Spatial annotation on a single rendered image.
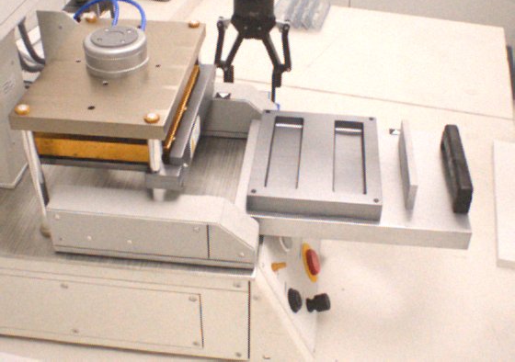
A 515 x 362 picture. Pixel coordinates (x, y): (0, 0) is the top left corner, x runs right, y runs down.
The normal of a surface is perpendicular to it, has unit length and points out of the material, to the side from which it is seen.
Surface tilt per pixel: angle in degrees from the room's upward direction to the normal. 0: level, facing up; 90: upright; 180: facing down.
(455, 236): 90
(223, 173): 0
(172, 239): 90
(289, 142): 0
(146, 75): 0
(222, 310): 90
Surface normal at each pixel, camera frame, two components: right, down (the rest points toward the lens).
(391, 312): 0.02, -0.80
